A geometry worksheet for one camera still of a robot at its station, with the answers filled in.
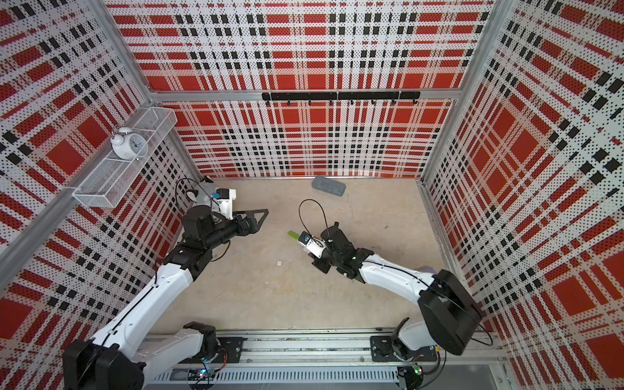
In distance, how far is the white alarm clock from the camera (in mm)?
702

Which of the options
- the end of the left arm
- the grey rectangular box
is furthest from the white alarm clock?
the grey rectangular box

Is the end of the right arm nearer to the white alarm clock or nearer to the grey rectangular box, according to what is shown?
the grey rectangular box

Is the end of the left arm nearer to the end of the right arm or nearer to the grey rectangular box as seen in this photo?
the end of the right arm

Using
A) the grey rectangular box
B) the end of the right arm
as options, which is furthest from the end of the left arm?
the grey rectangular box
